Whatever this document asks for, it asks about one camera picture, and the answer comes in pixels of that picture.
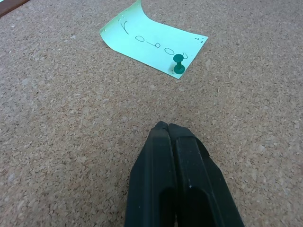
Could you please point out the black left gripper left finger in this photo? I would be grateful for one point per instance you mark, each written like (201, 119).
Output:
(151, 179)

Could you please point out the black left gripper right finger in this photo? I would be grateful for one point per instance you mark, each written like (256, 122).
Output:
(203, 189)

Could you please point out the green paper note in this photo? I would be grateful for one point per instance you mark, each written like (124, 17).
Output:
(151, 40)

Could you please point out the cork board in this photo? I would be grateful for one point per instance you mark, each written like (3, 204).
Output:
(71, 106)

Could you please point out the green pushpin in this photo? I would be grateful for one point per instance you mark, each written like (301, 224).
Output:
(178, 64)

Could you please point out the brown wooden board frame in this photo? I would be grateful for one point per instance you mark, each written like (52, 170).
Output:
(9, 5)

